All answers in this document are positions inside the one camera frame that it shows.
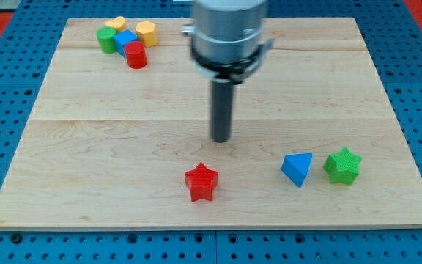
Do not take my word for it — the yellow hexagon block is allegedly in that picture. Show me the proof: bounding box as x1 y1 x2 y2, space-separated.
136 21 158 48

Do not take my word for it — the red cylinder block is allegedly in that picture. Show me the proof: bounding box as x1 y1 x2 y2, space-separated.
124 41 148 69

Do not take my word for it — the blue cube block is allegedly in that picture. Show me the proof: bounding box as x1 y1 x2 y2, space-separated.
114 29 138 57

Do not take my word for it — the yellow heart block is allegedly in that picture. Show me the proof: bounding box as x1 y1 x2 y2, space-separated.
105 16 127 33

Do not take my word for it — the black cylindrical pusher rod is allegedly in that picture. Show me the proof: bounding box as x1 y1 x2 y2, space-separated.
210 81 234 143

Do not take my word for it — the red star block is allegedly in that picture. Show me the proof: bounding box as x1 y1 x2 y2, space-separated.
185 163 218 202

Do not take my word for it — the green star block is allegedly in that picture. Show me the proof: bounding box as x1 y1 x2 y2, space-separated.
323 147 363 186

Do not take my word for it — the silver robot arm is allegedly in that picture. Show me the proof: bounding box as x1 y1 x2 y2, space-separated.
182 0 274 143

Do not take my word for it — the green cylinder block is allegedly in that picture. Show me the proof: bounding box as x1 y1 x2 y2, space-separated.
96 26 117 54

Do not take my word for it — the blue triangle block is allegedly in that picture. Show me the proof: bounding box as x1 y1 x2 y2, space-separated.
281 153 313 188

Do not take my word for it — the wooden board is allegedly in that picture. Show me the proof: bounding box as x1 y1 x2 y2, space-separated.
0 18 422 231

